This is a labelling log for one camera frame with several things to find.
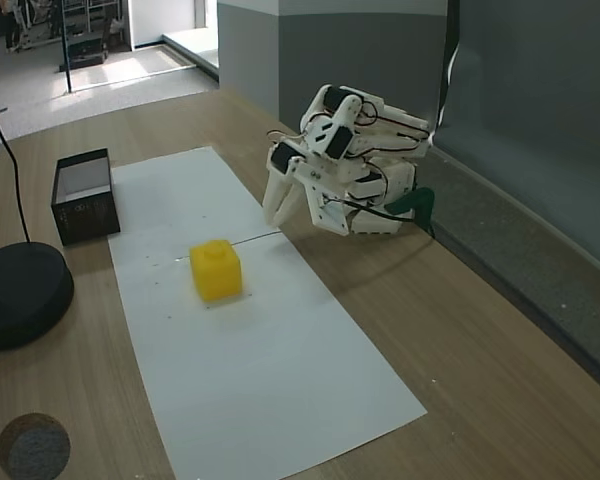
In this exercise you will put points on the yellow cube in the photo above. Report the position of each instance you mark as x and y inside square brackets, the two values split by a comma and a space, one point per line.
[217, 272]

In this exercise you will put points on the dark brown open box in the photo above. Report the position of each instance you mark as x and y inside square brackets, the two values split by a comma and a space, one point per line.
[87, 215]

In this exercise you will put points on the white paper sheet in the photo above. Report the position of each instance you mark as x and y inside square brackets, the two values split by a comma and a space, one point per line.
[180, 195]
[250, 360]

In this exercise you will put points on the green table clamp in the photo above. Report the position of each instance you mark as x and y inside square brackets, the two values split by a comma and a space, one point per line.
[415, 200]

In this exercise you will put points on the black case on floor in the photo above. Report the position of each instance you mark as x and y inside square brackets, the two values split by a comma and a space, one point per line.
[86, 51]

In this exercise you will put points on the black metal pole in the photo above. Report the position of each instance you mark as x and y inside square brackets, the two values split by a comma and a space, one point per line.
[67, 45]

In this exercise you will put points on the black round lamp base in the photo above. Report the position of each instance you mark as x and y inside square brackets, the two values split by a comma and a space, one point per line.
[22, 295]

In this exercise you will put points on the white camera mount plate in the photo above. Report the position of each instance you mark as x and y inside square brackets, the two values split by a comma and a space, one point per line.
[330, 215]

